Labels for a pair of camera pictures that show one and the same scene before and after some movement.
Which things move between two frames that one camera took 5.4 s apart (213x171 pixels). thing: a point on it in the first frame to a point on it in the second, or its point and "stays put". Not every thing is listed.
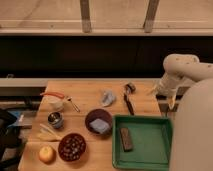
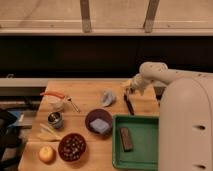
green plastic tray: [151, 138] stays put
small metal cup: [55, 119] stays put
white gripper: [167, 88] to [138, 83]
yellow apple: [47, 155] stays put
